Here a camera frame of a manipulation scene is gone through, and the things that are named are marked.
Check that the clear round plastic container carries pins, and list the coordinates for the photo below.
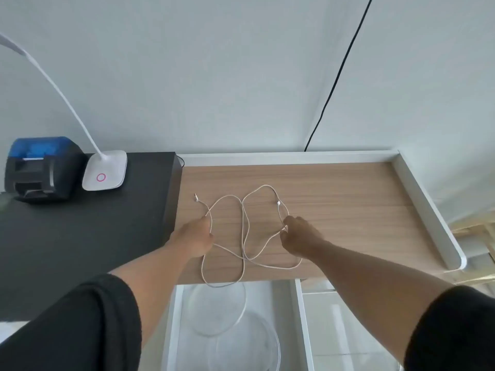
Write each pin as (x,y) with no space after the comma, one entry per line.
(247,343)

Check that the person's right forearm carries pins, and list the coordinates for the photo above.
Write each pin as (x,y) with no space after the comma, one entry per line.
(379,293)

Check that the light wooden rack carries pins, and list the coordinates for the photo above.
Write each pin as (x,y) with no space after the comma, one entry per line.
(470,229)

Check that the clear round container lid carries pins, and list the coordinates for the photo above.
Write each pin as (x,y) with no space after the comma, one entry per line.
(216,309)

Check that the person's left hand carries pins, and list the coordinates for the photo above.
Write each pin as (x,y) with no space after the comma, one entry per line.
(193,237)

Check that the person's right hand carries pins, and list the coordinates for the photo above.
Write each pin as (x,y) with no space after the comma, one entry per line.
(303,239)

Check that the black cabinet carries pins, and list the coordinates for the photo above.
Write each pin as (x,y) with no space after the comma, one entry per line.
(96,235)

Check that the black and blue receipt printer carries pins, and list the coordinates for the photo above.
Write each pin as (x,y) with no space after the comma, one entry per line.
(42,169)

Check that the white gooseneck desk lamp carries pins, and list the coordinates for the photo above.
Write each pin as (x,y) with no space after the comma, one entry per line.
(104,173)

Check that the wooden desk with white rim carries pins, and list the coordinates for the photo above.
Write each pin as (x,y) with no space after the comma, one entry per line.
(348,212)

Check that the person's left forearm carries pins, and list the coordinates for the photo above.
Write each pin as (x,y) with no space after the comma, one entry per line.
(154,282)

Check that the person's black shirt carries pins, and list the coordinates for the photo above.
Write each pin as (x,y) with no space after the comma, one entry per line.
(77,324)

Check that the white drawer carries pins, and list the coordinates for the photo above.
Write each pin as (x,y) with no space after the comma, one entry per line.
(284,301)

